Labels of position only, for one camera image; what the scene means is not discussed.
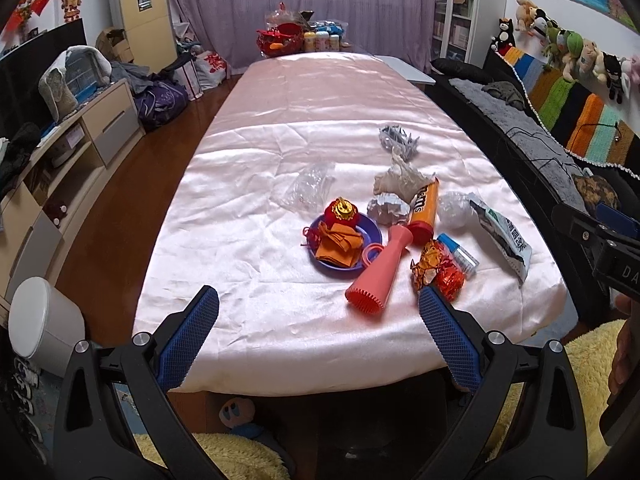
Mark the red orange foil wrapper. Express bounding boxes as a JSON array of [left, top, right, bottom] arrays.
[[410, 240, 466, 302]]

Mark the wooden tv cabinet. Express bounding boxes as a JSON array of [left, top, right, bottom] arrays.
[[1, 79, 144, 309]]

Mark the crumpled white tissue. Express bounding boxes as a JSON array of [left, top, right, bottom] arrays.
[[373, 148, 436, 204]]

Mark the pink silicone bottle brush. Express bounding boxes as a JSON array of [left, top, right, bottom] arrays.
[[345, 224, 413, 315]]

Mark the crumpled silver foil ball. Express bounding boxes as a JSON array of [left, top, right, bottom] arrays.
[[367, 193, 410, 226]]

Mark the grey sofa throw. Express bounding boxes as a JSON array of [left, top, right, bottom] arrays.
[[449, 78, 588, 214]]

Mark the clear crumpled plastic bag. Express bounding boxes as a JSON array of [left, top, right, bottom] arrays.
[[279, 162, 335, 216]]

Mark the small blue capped bottle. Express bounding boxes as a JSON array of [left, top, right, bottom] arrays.
[[437, 233, 480, 278]]

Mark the orange crumpled paper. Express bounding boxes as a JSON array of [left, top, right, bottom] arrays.
[[314, 221, 363, 269]]

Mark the black television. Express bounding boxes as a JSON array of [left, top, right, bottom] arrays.
[[0, 20, 86, 140]]

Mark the red basket on table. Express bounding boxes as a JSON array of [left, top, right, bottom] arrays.
[[256, 22, 304, 58]]

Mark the purple bag on floor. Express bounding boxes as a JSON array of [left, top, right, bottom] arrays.
[[134, 80, 190, 132]]

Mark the white side table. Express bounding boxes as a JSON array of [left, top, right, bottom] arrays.
[[376, 55, 435, 86]]

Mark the black cat plush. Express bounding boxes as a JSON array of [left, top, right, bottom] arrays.
[[490, 18, 515, 52]]

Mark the person right hand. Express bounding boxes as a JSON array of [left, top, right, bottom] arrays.
[[608, 295, 634, 396]]

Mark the yellow fluffy rug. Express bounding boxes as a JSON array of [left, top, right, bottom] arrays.
[[465, 321, 623, 479]]

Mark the pink satin tablecloth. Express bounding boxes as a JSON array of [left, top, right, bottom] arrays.
[[134, 52, 567, 396]]

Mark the white bookshelf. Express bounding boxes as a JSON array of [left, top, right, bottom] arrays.
[[431, 0, 506, 67]]

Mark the clear plastic wrap ball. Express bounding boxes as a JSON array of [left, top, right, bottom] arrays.
[[437, 192, 472, 230]]

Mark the white cylindrical trash bin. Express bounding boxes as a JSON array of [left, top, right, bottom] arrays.
[[9, 276, 86, 377]]

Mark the purple plastic plate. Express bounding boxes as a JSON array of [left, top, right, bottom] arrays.
[[303, 214, 383, 274]]

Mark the striped knitted blanket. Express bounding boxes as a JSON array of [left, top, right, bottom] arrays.
[[498, 46, 639, 179]]

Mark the black white snack bag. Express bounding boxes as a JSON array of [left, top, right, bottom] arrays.
[[468, 194, 533, 284]]

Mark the orange tube red cap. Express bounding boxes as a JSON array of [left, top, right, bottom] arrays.
[[407, 178, 439, 246]]

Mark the red gold round ornament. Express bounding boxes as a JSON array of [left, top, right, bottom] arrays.
[[323, 197, 360, 228]]

